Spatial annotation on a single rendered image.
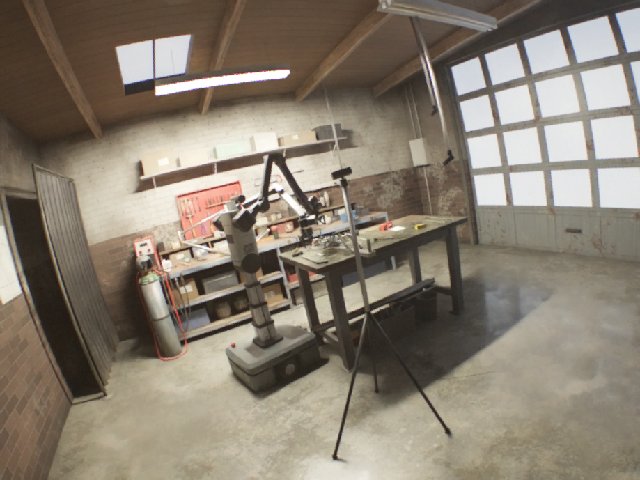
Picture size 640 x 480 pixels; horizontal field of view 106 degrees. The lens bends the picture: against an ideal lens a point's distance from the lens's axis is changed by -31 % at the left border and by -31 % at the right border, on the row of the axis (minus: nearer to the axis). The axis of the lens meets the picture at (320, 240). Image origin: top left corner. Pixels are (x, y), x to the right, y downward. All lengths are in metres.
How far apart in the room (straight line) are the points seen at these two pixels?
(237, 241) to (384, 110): 4.00
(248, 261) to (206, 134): 2.49
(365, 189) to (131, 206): 3.42
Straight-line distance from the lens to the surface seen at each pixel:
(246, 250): 2.54
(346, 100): 5.52
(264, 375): 2.64
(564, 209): 4.67
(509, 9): 4.20
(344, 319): 2.50
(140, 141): 4.62
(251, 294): 2.67
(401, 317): 2.94
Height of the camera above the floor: 1.46
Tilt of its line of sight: 10 degrees down
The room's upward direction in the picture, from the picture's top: 12 degrees counter-clockwise
